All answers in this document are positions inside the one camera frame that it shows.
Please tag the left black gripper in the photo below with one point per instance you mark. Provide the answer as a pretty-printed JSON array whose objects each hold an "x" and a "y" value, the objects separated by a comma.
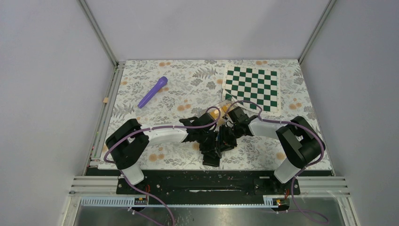
[{"x": 214, "y": 145}]

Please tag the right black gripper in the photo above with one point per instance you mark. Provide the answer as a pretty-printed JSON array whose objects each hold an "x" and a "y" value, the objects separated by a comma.
[{"x": 227, "y": 144}]

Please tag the black leather card holder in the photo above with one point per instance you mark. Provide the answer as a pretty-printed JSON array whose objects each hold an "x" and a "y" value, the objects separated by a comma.
[{"x": 210, "y": 161}]

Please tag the clear plastic card box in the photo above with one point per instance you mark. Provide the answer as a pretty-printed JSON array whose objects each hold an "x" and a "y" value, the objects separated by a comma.
[{"x": 229, "y": 100}]

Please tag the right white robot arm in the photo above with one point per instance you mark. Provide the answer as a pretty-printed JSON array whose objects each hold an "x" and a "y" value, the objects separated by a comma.
[{"x": 299, "y": 141}]

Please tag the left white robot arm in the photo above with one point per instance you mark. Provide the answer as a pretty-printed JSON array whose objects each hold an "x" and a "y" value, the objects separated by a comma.
[{"x": 128, "y": 142}]

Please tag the gold credit cards stack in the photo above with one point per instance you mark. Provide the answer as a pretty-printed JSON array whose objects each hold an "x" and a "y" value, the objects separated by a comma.
[{"x": 219, "y": 111}]

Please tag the green white chessboard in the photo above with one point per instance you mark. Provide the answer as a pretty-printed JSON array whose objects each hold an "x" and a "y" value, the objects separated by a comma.
[{"x": 259, "y": 86}]

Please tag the floral pattern table mat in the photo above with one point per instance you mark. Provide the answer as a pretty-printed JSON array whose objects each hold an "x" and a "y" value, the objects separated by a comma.
[{"x": 194, "y": 85}]

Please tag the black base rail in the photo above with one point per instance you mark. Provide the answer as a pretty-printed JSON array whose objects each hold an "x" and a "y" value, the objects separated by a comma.
[{"x": 214, "y": 187}]

